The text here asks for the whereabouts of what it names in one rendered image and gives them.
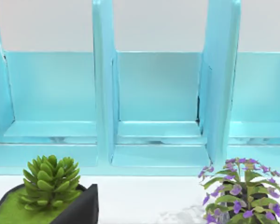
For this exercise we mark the green succulent in black pot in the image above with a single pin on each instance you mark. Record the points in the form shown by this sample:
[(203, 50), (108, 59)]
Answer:
[(51, 184)]

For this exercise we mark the light blue rack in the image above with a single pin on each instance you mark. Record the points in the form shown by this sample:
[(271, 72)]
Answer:
[(154, 93)]

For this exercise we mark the purple flower plant pot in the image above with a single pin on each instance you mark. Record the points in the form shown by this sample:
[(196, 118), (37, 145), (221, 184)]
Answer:
[(245, 193)]

